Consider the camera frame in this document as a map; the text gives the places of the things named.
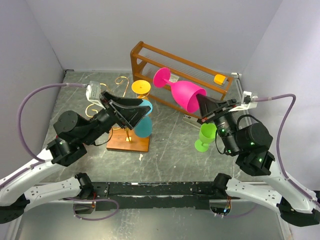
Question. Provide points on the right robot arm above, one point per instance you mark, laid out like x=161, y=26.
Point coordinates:
x=295, y=203

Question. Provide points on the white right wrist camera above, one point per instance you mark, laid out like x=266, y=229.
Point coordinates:
x=248, y=101

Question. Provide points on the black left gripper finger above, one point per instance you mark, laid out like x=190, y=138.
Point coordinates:
x=125, y=104
x=128, y=115

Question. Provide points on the blue plastic wine glass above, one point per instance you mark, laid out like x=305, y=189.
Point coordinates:
x=145, y=126

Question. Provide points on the pink plastic wine glass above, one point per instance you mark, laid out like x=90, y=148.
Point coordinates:
x=184, y=92

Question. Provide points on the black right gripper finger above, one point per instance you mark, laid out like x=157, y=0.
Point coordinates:
x=209, y=106
x=205, y=120

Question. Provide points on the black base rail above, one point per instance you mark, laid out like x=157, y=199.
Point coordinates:
x=160, y=195

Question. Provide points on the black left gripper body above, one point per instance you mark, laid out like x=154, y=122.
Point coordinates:
x=101, y=122

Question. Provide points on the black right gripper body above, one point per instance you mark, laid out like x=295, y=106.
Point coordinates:
x=226, y=126

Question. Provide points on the wooden rack base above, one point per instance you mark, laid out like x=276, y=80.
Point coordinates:
x=137, y=144

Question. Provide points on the wooden shelf rack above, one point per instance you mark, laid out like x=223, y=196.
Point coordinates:
x=146, y=60

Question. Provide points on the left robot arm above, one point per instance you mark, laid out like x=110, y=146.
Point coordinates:
x=20, y=192

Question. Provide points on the small white card box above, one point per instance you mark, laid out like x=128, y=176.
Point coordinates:
x=173, y=78

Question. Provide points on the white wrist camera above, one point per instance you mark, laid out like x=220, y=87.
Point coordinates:
x=94, y=93
x=248, y=101

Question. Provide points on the yellow grey box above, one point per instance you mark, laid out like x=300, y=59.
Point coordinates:
x=220, y=79

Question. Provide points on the yellow plastic wine glass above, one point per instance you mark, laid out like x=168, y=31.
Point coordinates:
x=141, y=88

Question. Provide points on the green plastic wine glass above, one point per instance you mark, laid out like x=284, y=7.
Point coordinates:
x=207, y=135

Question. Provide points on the gold wire glass rack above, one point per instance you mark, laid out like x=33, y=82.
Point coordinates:
x=118, y=81

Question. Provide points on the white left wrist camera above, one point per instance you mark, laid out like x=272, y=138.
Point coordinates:
x=94, y=93

